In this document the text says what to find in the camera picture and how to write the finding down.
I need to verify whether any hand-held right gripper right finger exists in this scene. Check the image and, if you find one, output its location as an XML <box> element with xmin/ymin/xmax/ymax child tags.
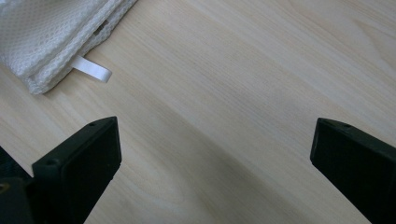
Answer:
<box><xmin>309</xmin><ymin>117</ymin><xmax>396</xmax><ymax>224</ymax></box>

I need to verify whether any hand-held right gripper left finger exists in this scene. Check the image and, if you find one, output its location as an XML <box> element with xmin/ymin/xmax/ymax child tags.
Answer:
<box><xmin>32</xmin><ymin>116</ymin><xmax>122</xmax><ymax>224</ymax></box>

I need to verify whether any white cloth with arrow print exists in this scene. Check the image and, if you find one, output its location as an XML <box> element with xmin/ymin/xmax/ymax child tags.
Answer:
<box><xmin>0</xmin><ymin>0</ymin><xmax>138</xmax><ymax>95</ymax></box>

